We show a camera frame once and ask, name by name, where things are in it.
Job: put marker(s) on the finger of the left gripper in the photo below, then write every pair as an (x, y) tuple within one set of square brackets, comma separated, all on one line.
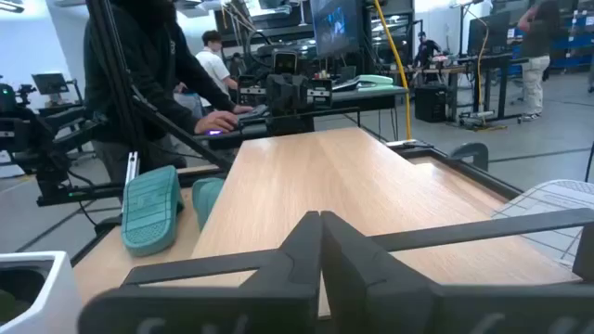
[(298, 93), (277, 93)]

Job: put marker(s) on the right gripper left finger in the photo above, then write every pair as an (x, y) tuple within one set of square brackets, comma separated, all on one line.
[(278, 297)]

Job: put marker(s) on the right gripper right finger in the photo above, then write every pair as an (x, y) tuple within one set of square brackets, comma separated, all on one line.
[(371, 297)]

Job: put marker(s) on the green rubber slide sandal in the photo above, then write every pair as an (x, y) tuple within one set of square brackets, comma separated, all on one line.
[(151, 209), (204, 199)]

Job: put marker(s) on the light grey slide sandal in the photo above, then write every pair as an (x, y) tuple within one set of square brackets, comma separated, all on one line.
[(552, 197)]

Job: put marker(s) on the black keyboard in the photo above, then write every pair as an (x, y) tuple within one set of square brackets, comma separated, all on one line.
[(254, 113)]

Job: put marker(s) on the person's hand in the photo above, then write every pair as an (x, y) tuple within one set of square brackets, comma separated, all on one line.
[(215, 123)]

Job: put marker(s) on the mint green stapler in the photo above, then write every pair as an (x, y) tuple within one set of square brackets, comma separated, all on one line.
[(371, 81)]

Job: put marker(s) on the computer monitor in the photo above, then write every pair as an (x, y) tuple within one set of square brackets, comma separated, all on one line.
[(336, 25)]

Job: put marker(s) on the black computer case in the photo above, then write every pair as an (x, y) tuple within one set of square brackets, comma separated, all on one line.
[(430, 104)]

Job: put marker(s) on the grey table clamp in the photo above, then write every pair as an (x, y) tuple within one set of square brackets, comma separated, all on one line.
[(471, 153)]

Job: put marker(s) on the black standing desk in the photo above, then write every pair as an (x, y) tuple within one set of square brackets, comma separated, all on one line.
[(487, 65)]

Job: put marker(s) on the small black monitor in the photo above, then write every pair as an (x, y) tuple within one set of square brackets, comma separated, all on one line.
[(50, 83)]

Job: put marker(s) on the white hexagonal plant pot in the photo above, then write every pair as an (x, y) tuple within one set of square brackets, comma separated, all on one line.
[(55, 297)]

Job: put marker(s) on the blue storage rack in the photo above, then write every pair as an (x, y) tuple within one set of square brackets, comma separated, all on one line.
[(575, 42)]

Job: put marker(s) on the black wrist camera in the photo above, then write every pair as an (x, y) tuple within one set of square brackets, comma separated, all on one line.
[(285, 62)]

